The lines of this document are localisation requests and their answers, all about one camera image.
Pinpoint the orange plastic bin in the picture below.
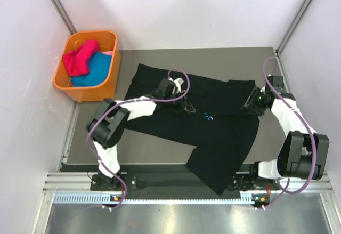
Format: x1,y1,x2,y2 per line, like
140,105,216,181
53,30,120,102

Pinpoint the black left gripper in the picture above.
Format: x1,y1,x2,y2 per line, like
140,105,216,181
164,90,195,114

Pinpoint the left aluminium frame post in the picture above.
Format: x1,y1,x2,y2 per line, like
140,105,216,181
50,0,77,35

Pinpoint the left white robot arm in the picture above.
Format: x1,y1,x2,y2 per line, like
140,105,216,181
86,76,196,190

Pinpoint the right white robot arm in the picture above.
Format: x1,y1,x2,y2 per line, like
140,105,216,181
242,76,329,189

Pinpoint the pink t shirt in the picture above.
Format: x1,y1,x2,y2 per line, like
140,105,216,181
62,39,100,77

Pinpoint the black t shirt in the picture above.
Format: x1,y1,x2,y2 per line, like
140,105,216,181
127,75,259,195

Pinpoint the right aluminium frame post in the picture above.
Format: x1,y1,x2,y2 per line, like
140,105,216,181
275,0,314,56

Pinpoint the white slotted cable duct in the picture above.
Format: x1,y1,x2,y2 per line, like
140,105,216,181
53,191,270,205

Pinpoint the aluminium frame post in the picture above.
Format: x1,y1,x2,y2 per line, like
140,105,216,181
275,0,314,56
50,0,77,35

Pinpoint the light pink cloth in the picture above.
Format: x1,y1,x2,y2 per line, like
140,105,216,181
103,51,113,55

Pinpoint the blue t shirt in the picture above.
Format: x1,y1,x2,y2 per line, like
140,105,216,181
71,52,112,87

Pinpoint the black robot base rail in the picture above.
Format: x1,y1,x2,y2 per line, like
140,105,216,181
60,163,315,195

